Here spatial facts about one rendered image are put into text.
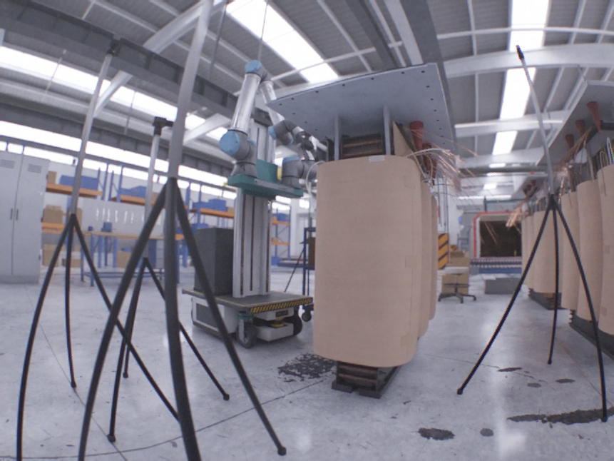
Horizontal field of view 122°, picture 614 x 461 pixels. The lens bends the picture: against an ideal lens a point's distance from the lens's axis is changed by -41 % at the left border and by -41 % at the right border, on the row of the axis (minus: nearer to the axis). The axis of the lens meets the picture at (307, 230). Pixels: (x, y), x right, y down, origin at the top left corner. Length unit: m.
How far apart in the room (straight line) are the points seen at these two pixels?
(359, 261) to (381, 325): 0.27
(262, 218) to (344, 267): 1.28
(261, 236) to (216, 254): 0.40
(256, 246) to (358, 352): 1.37
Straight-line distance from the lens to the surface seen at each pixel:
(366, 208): 1.17
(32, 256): 5.10
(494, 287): 5.08
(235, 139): 1.88
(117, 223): 5.80
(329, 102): 1.37
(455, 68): 15.09
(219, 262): 2.24
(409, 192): 1.22
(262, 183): 2.06
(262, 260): 2.33
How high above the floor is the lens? 0.68
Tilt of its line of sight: 4 degrees up
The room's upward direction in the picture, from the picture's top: 1 degrees clockwise
